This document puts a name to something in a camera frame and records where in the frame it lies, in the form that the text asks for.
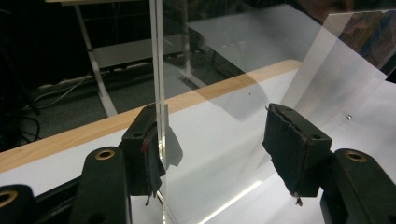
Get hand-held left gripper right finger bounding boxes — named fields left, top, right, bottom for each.
left=262, top=103, right=333, bottom=207

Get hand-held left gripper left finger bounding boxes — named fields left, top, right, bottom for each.
left=120, top=103, right=184, bottom=207

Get clear acrylic frame panel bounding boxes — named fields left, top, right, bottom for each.
left=148, top=0, right=323, bottom=224
left=195, top=77, right=396, bottom=224

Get white work board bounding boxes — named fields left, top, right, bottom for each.
left=0, top=66, right=396, bottom=224

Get white power strip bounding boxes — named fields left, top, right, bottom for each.
left=38, top=61, right=154, bottom=91

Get white metal desk frame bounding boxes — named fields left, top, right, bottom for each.
left=45, top=0, right=207, bottom=119

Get white floor cable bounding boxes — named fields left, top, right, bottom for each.
left=31, top=72, right=95, bottom=110

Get black floor cables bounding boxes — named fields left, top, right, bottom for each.
left=0, top=105, right=42, bottom=153

